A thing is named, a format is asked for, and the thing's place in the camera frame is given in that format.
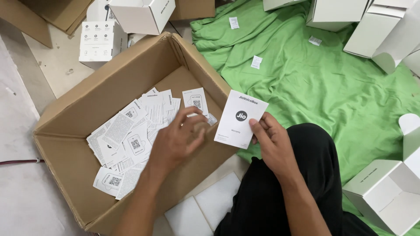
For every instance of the white box with code label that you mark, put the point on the white box with code label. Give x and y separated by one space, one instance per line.
100 11

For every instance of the person's right hand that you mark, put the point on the person's right hand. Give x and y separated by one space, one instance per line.
274 144

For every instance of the open white carton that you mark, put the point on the open white carton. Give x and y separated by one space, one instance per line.
144 16
377 32
384 193

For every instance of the person's left fingers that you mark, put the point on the person's left fingers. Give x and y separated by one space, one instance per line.
192 126

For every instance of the small white sachet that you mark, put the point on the small white sachet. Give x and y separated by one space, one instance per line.
256 62
234 23
315 40

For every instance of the small clear sachet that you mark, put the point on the small clear sachet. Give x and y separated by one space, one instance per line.
212 119

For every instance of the green cloth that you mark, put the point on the green cloth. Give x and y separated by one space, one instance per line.
311 91

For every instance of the white foam pad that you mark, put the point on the white foam pad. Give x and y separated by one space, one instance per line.
188 218
218 200

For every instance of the brown cardboard piece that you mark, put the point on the brown cardboard piece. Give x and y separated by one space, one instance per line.
193 9

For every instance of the white warranty card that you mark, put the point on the white warranty card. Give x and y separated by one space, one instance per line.
241 108

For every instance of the pile of white leaflets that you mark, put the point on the pile of white leaflets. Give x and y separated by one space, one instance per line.
131 137

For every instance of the person's left hand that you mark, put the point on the person's left hand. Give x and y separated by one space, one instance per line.
172 144

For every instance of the person's black trousers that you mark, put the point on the person's black trousers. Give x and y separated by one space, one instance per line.
262 196

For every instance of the white printed product box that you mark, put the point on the white printed product box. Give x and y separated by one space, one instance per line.
98 42

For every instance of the flat brown cardboard sheets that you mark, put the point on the flat brown cardboard sheets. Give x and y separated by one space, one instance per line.
39 13

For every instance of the large brown cardboard box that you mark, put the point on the large brown cardboard box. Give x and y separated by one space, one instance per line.
72 157

